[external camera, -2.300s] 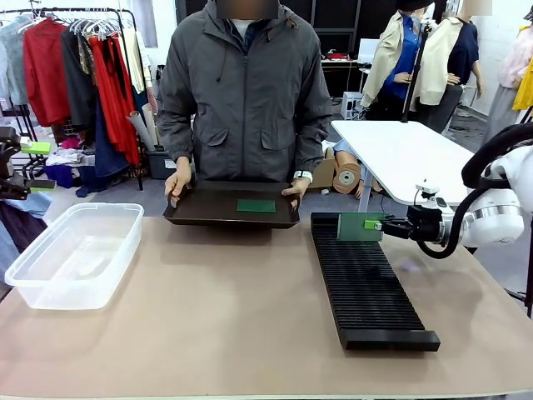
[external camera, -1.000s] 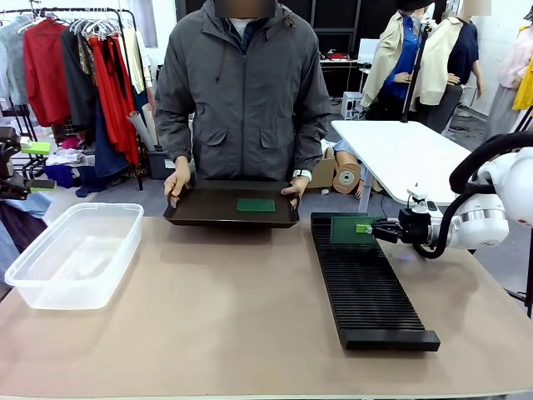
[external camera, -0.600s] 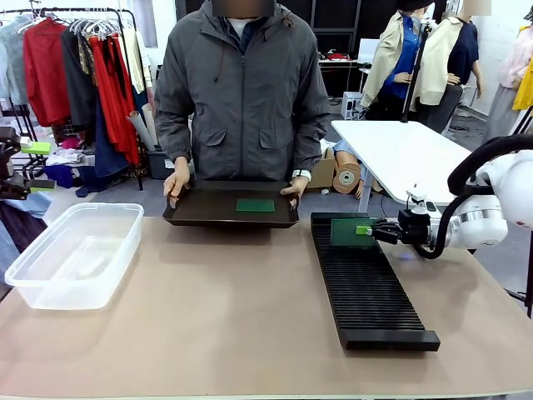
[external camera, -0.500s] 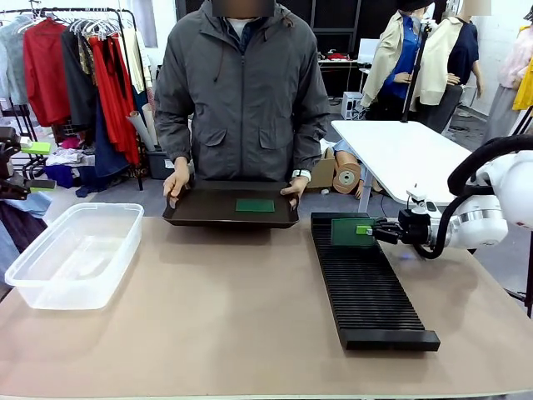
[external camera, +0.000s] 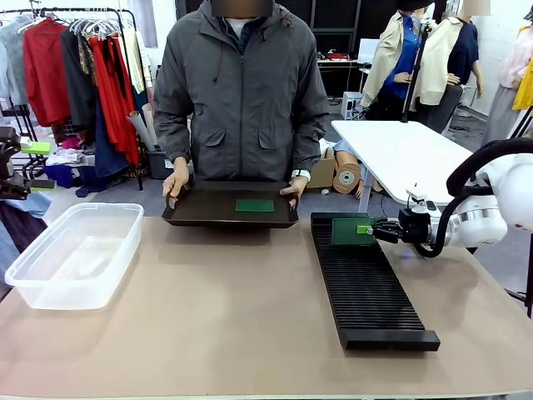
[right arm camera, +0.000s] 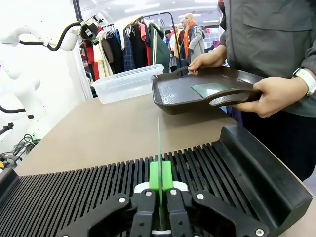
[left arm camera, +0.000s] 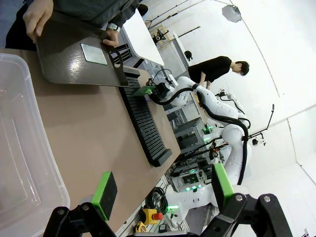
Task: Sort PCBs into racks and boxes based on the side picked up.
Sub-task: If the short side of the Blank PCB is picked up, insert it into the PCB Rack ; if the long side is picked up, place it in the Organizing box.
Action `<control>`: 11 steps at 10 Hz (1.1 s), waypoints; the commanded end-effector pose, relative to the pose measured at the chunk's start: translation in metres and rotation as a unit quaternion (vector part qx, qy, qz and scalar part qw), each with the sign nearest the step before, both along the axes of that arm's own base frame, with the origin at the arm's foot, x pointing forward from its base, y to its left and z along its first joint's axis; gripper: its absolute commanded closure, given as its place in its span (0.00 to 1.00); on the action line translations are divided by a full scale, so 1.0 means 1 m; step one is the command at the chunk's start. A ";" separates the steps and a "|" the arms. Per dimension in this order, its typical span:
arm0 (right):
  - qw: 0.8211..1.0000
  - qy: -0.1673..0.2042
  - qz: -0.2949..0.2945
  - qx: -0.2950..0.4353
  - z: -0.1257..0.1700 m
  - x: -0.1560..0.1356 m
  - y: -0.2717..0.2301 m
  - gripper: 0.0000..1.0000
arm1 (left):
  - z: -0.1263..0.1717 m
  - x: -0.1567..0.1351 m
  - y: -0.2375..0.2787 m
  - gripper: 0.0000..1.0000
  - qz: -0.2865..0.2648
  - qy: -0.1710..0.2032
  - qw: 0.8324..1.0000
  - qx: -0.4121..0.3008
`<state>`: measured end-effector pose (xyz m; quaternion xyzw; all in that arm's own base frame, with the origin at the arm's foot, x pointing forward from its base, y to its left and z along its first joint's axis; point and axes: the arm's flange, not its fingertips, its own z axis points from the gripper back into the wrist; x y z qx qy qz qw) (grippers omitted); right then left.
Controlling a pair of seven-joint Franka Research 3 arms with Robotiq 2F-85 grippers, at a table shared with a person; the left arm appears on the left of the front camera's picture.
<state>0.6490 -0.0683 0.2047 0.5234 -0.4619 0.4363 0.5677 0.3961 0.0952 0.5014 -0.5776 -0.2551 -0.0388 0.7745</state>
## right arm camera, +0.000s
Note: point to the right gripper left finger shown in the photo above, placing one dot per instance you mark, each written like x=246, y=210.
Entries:
x=145, y=209

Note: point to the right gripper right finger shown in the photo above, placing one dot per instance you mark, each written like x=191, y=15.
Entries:
x=177, y=209

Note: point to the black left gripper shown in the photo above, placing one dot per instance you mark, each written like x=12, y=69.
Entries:
x=89, y=30

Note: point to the green PCB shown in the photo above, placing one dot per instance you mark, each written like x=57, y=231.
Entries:
x=209, y=90
x=160, y=148

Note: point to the dark brown serving tray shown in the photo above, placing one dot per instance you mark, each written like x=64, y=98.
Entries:
x=177, y=91

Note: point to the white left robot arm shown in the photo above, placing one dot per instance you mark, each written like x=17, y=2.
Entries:
x=12, y=35

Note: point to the person's right hand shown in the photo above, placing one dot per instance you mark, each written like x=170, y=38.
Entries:
x=209, y=60

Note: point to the person's left hand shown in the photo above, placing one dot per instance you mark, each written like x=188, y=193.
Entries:
x=279, y=96

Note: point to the red printed garment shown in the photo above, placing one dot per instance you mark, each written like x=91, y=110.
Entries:
x=88, y=56

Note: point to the black vertical pole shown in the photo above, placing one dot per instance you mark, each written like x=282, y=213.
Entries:
x=77, y=11

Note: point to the cream hanging garment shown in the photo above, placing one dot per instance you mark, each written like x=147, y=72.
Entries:
x=103, y=56

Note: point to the black hanging garment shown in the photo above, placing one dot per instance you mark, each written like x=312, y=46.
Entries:
x=117, y=51
x=138, y=47

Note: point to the beige hanging top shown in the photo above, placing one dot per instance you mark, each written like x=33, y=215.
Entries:
x=128, y=23

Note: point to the blue plaid garment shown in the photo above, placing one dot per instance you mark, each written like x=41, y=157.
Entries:
x=129, y=54

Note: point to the orange-red hanging garment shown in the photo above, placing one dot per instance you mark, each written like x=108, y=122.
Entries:
x=143, y=32

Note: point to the black slotted PCB rack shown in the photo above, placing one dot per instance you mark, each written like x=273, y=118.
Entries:
x=222, y=172

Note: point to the clear plastic storage box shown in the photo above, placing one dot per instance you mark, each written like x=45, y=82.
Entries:
x=118, y=86

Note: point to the green jacket white stripes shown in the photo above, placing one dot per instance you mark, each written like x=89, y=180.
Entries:
x=159, y=47

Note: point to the black tube garment rack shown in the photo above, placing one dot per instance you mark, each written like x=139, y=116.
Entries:
x=172, y=29

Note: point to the bystander in yellow top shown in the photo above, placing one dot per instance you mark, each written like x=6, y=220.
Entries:
x=177, y=47

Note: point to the man with orange scarf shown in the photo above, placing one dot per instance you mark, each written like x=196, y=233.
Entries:
x=195, y=39

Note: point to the person in grey jacket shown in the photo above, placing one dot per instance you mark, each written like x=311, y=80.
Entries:
x=266, y=37

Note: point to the white wristwatch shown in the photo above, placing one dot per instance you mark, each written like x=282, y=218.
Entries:
x=308, y=81

